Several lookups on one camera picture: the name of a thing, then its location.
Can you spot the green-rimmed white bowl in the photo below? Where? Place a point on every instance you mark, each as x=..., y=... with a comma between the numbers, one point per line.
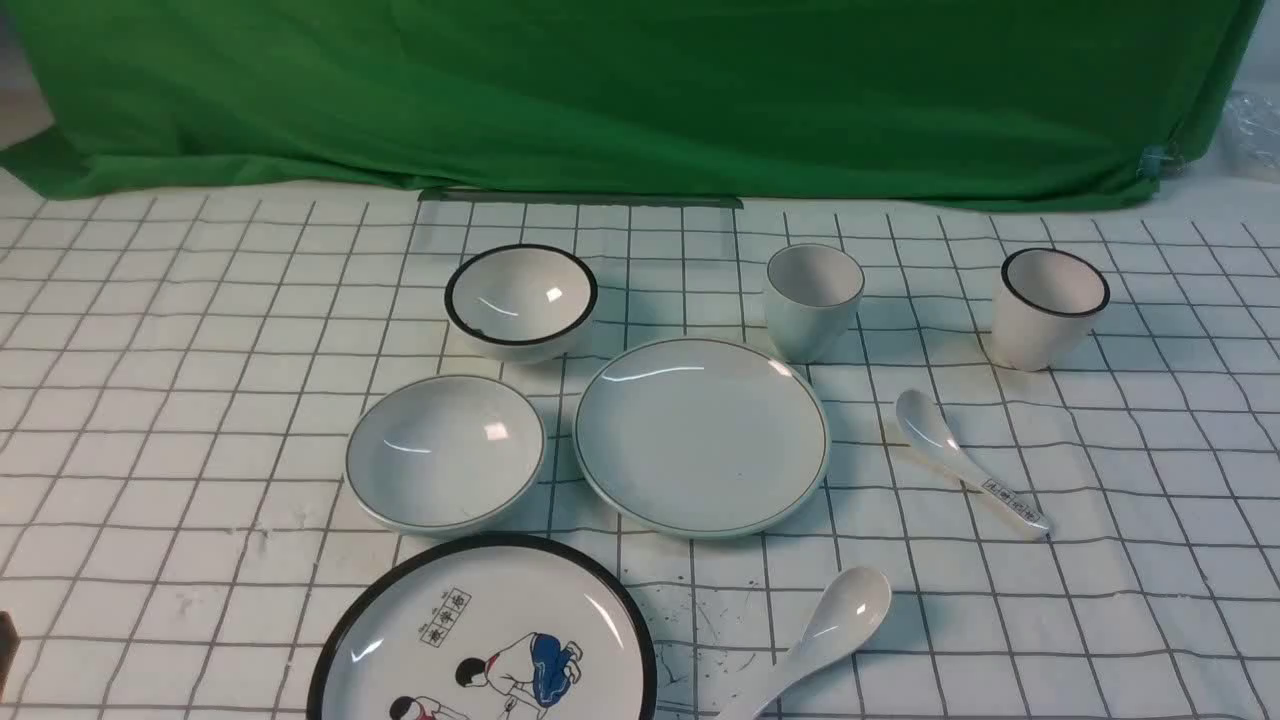
x=445, y=456

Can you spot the plain white cup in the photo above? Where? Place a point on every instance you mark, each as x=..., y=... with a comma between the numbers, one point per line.
x=811, y=292

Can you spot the green-rimmed white plate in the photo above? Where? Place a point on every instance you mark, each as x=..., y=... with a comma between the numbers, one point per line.
x=701, y=438

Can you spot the plain white ceramic spoon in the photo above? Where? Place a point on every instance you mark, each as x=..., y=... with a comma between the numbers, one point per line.
x=846, y=616

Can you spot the black-rimmed white bowl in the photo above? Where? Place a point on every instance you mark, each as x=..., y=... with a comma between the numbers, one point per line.
x=522, y=304

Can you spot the green backdrop cloth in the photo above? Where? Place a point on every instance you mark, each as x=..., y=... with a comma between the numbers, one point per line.
x=988, y=105

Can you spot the black-rimmed illustrated plate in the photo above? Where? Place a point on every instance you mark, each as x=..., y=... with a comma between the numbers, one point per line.
x=495, y=626

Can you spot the white grid tablecloth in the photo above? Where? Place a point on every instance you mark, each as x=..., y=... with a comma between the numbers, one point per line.
x=181, y=371

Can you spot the black-rimmed white cup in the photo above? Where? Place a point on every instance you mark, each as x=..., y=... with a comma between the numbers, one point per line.
x=1046, y=302

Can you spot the white spoon with label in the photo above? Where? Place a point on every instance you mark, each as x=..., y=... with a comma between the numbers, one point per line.
x=926, y=430

